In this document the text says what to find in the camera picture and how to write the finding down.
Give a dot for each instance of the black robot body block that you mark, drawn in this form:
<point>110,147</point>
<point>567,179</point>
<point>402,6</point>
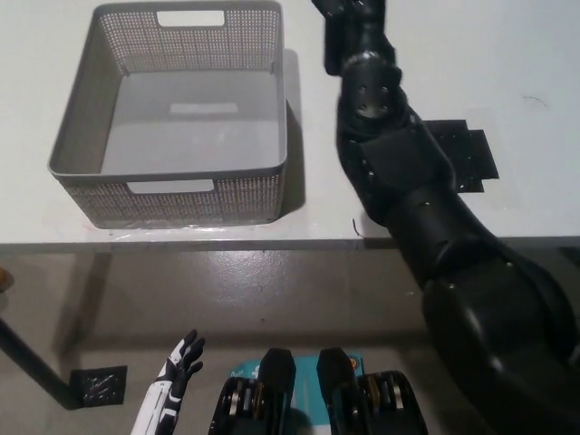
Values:
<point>385,399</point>
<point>276,376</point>

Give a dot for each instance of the orange object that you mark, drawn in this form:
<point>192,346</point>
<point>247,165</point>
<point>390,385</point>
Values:
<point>3,281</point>

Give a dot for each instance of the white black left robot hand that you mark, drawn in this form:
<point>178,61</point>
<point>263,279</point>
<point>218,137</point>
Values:
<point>174,371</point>

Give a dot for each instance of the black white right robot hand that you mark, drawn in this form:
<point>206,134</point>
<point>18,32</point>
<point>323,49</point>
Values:
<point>358,22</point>

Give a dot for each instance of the grey perforated plastic basket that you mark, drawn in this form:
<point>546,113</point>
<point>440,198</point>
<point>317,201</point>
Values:
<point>195,118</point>

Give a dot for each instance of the black right robot body block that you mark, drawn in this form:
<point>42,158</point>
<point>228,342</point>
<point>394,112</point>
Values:
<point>385,399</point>

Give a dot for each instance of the black mat patch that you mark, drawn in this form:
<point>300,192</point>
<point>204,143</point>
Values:
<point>471,154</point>

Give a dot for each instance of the black table leg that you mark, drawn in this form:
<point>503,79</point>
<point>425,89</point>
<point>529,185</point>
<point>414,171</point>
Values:
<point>31,362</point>

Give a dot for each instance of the black left robot body block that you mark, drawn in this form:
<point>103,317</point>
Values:
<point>276,376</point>

